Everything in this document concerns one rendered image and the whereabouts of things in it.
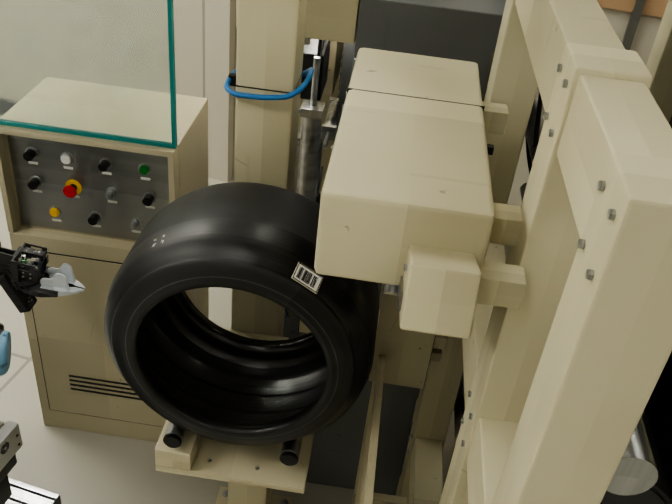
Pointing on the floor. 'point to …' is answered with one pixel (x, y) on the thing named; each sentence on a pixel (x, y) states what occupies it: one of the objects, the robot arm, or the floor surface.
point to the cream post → (265, 143)
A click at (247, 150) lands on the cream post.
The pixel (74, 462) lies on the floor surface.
